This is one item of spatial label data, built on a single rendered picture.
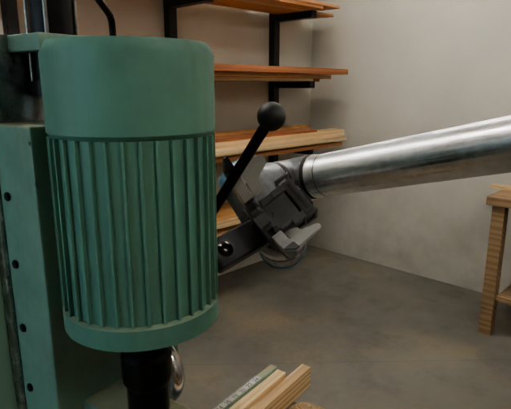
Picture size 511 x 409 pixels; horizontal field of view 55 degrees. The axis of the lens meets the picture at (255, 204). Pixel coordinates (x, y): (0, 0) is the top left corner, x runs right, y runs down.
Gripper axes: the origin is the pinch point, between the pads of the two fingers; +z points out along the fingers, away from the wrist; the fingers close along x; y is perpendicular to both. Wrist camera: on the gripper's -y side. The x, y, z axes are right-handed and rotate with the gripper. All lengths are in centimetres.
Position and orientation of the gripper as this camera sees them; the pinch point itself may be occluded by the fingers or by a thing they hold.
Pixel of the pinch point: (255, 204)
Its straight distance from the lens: 61.0
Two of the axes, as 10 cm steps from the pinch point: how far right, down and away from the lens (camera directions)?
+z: -1.0, -2.6, -9.6
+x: 6.0, 7.5, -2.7
